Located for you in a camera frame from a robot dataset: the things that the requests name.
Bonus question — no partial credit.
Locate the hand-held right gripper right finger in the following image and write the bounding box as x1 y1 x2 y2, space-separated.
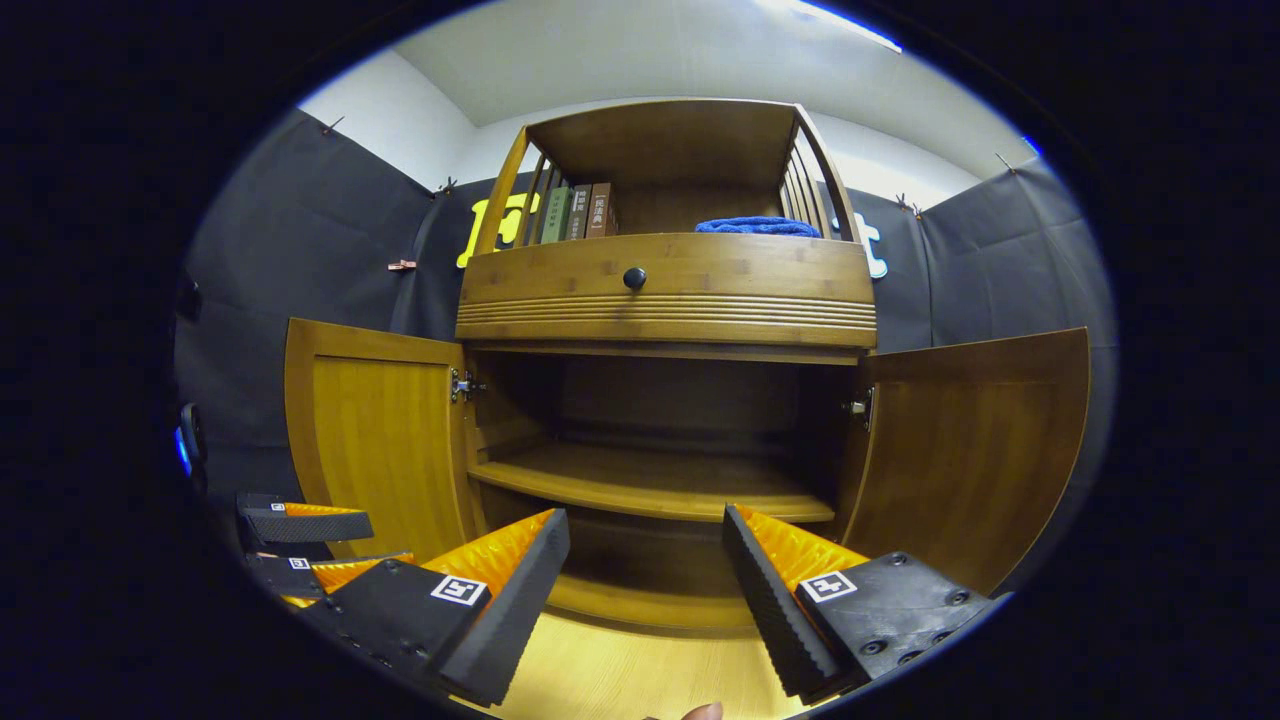
722 503 1003 701

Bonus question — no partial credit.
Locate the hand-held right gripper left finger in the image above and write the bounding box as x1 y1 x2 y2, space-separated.
300 508 571 709

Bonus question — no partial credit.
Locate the wooden shoe cabinet door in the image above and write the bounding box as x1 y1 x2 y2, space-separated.
284 318 483 563
838 328 1092 597

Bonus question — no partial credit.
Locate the wooden double-door shoe cabinet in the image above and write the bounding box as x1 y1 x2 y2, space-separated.
284 97 1092 637

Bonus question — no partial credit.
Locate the wooden inner cabinet shelf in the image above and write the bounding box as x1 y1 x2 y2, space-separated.
468 443 837 524

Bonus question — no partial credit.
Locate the wooden cabinet drawer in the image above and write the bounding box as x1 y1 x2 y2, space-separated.
455 232 879 351

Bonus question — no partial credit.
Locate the black backdrop cloth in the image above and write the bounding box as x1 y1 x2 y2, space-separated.
175 108 1119 593

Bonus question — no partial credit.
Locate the blue towel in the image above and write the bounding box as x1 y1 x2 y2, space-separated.
695 216 823 240

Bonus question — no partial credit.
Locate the green book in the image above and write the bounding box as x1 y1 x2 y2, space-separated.
540 187 574 245

